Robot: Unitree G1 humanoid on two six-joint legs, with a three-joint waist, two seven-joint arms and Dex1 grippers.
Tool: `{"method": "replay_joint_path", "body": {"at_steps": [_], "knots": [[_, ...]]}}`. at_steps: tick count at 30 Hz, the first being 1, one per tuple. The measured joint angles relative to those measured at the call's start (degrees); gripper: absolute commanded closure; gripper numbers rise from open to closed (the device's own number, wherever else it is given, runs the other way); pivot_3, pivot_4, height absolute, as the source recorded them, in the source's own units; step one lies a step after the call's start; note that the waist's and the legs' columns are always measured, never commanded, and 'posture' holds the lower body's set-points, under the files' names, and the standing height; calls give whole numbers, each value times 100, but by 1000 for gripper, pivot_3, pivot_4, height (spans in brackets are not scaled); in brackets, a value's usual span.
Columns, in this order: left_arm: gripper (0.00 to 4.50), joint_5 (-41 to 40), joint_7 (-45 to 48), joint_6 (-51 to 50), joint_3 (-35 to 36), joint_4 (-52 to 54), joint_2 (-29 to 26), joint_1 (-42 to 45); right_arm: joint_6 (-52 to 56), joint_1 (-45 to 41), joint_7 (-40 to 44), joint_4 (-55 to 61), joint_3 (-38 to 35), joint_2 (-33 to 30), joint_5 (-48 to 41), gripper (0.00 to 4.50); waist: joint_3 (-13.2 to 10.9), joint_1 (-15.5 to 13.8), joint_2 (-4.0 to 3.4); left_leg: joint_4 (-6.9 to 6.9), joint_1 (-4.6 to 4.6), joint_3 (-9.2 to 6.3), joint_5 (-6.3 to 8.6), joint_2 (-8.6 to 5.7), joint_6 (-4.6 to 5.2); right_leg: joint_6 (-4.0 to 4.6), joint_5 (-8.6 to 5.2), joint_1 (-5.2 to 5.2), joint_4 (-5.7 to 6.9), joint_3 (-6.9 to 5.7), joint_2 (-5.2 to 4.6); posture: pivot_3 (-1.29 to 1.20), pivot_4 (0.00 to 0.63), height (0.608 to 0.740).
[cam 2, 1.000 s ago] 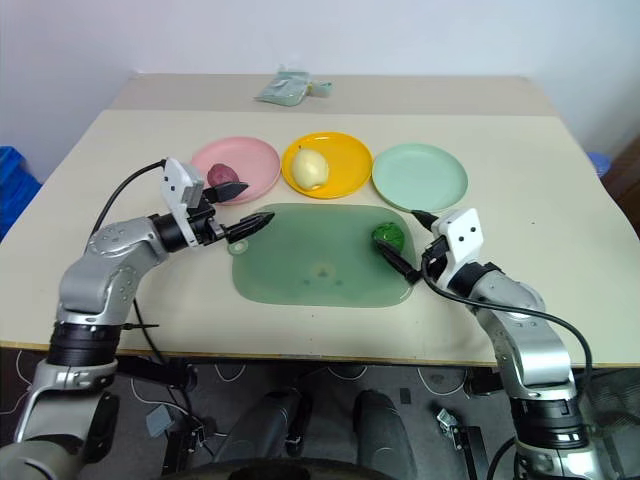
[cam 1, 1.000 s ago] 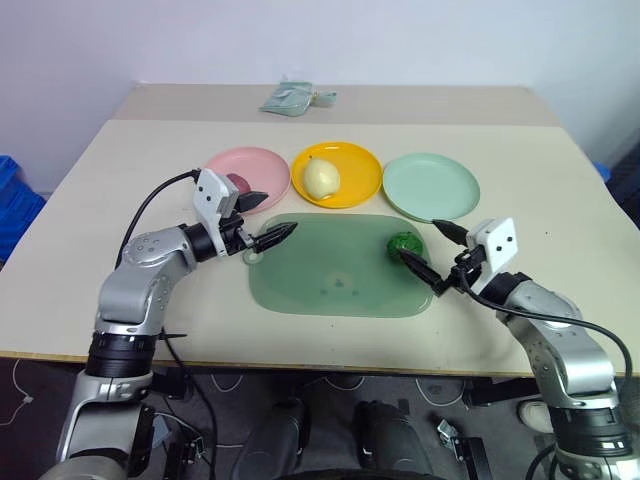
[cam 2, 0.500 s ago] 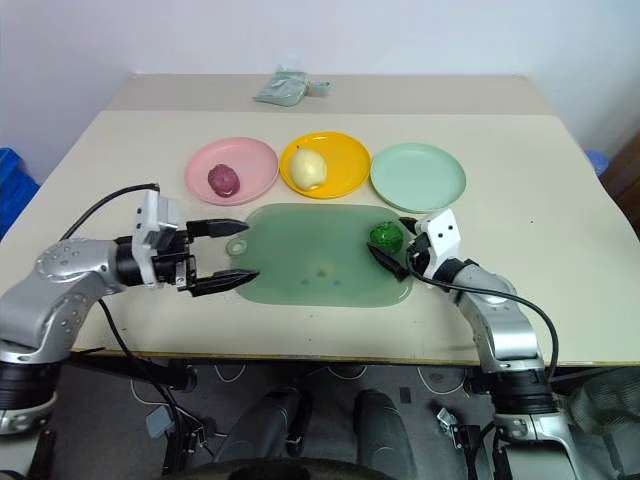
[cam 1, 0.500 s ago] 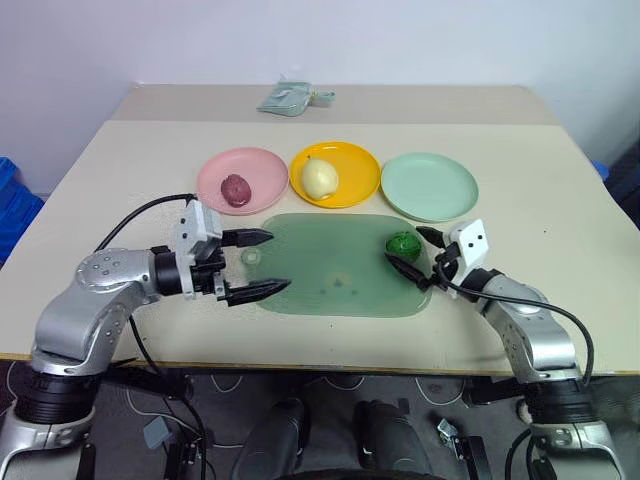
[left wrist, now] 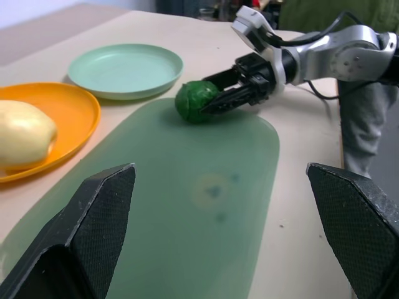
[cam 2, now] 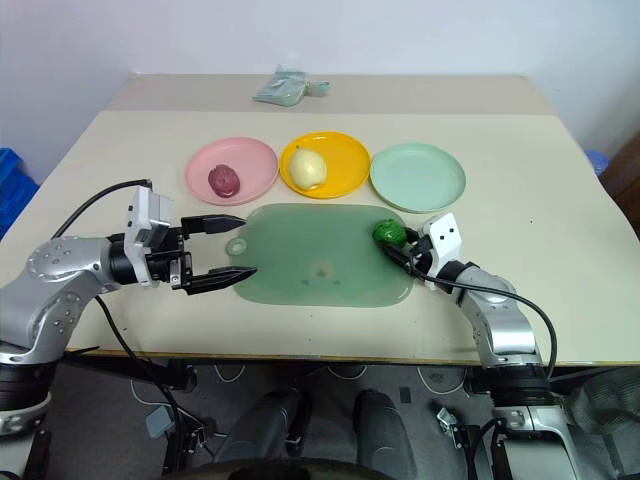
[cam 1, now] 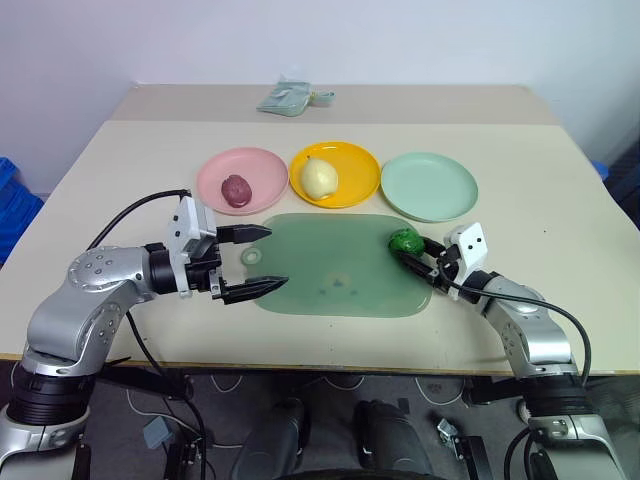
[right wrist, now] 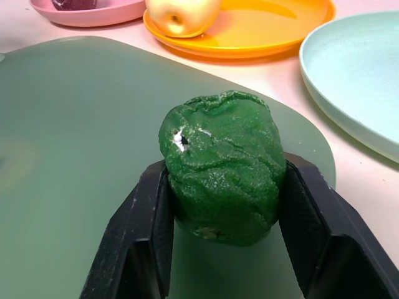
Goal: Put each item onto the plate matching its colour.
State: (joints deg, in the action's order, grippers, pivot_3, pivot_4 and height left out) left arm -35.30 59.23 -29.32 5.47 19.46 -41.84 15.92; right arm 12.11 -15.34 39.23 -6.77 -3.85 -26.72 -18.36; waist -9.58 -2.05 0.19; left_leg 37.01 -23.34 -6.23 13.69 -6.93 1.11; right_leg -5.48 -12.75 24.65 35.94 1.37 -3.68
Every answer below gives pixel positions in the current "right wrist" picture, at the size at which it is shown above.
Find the pink plate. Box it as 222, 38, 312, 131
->
30, 0, 147, 28

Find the green cutting board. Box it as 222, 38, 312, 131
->
0, 36, 337, 299

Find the light mint plate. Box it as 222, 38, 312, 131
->
299, 11, 399, 164

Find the orange plate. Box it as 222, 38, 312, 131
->
142, 0, 337, 60

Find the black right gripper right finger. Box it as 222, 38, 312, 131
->
276, 151, 399, 299

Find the yellow toy apple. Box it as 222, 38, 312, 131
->
145, 0, 223, 39

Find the dark purple toy fruit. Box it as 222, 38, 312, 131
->
51, 0, 98, 11

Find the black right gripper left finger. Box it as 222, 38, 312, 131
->
78, 159, 176, 299

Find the wrinkled green toy fruit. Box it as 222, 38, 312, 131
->
158, 89, 287, 247

